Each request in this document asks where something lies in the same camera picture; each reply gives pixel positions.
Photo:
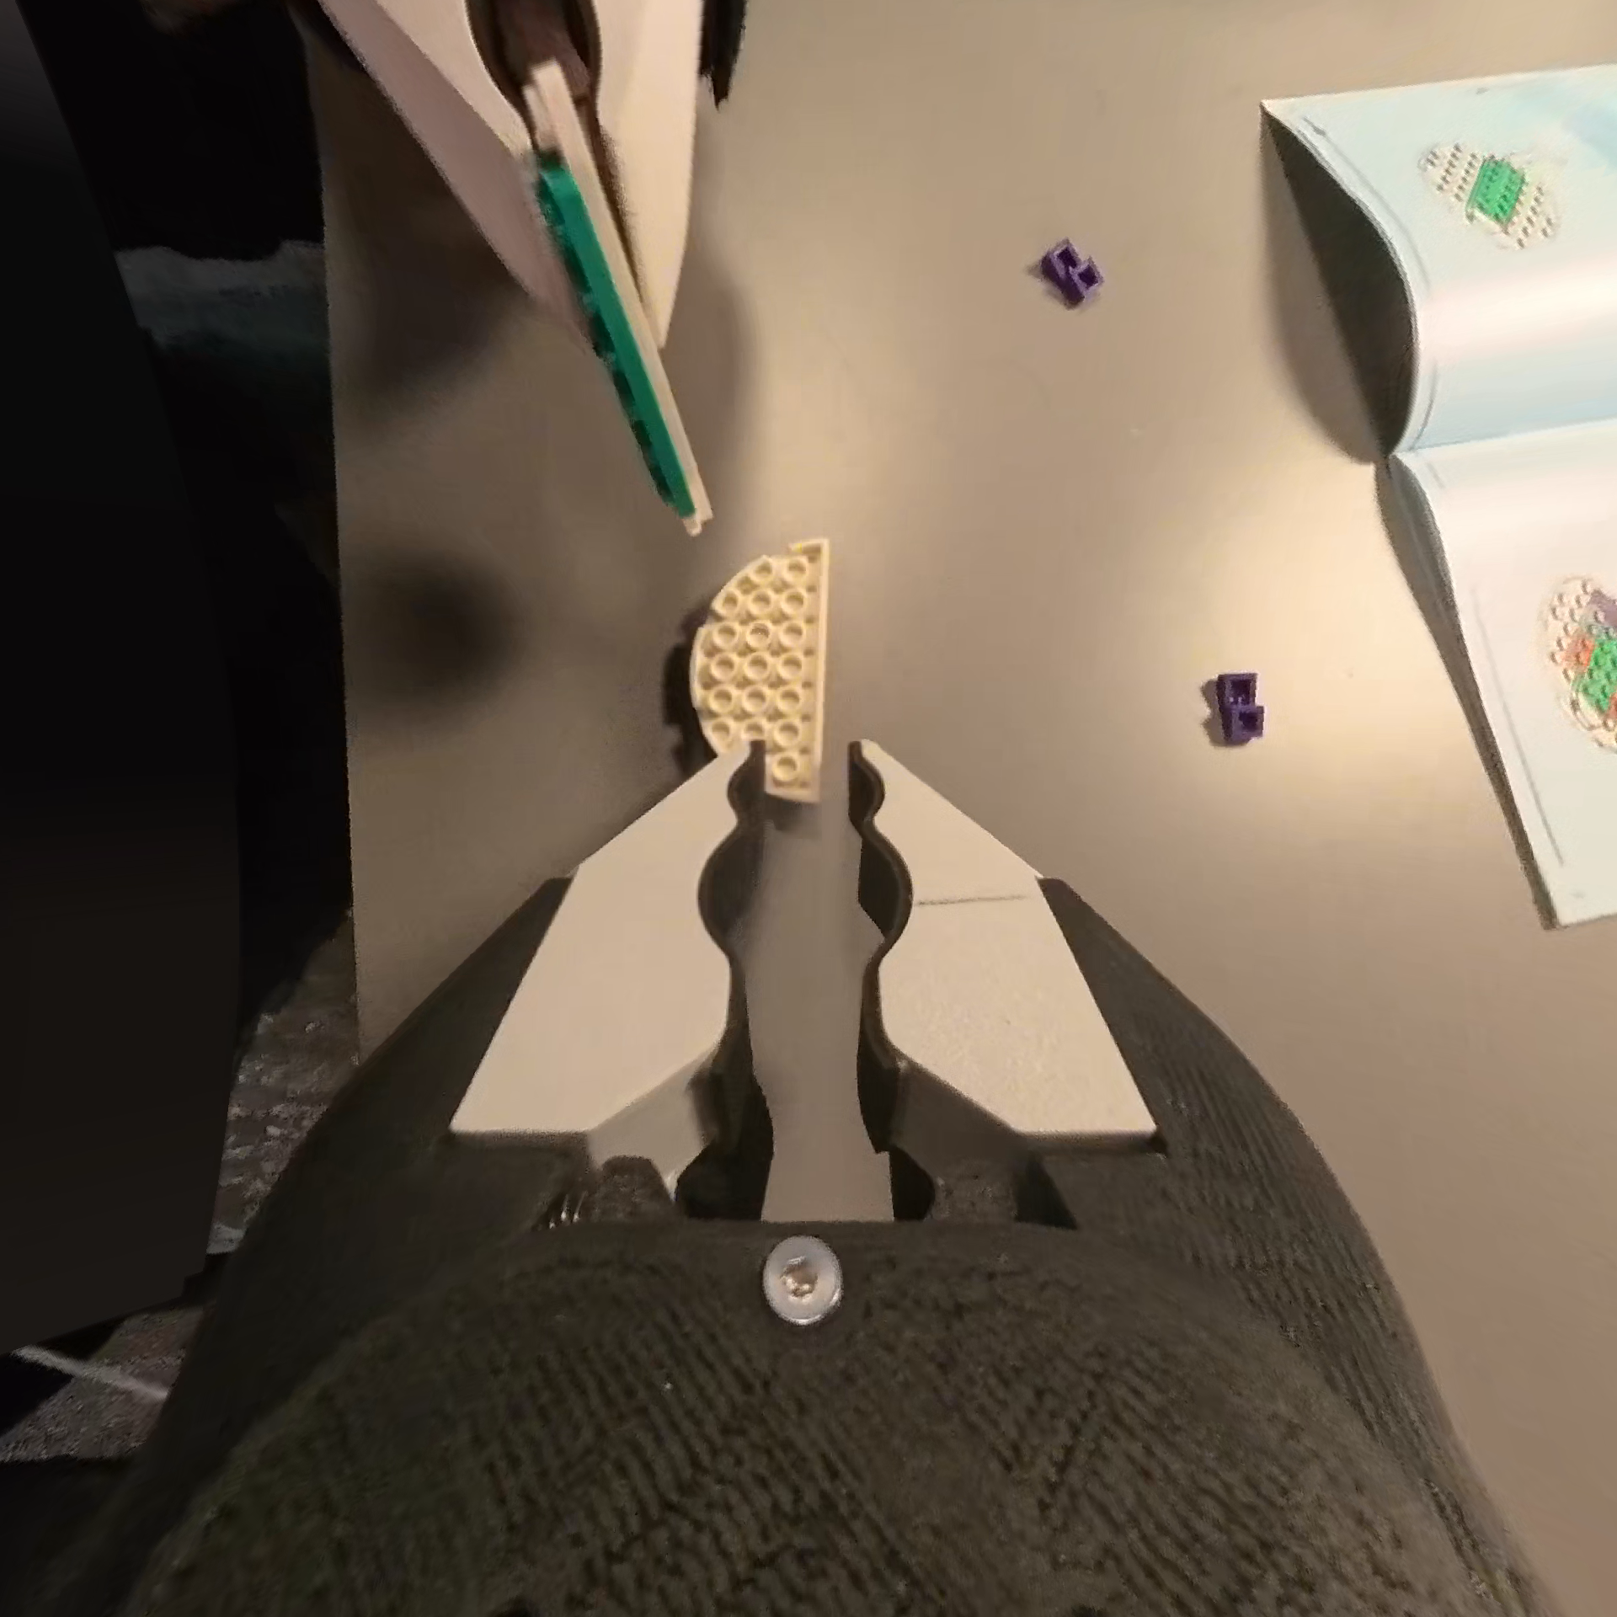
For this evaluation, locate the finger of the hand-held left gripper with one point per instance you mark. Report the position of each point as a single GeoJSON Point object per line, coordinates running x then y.
{"type": "Point", "coordinates": [442, 139]}
{"type": "Point", "coordinates": [652, 139]}

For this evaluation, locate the green and cream lego assembly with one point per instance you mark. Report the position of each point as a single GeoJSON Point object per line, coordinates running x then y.
{"type": "Point", "coordinates": [608, 317]}

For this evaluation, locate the light blue instruction booklet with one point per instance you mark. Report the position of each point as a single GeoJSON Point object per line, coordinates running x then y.
{"type": "Point", "coordinates": [1516, 417]}

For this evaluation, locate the cream half-round lego plate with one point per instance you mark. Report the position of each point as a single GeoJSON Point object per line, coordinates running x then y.
{"type": "Point", "coordinates": [766, 657]}

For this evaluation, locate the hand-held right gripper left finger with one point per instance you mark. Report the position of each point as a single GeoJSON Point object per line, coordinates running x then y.
{"type": "Point", "coordinates": [594, 998]}

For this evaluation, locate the purple lego brick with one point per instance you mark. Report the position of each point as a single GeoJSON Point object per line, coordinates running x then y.
{"type": "Point", "coordinates": [1237, 707]}
{"type": "Point", "coordinates": [1072, 274]}

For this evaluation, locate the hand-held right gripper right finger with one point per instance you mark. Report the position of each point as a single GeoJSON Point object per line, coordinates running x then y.
{"type": "Point", "coordinates": [1012, 1012]}

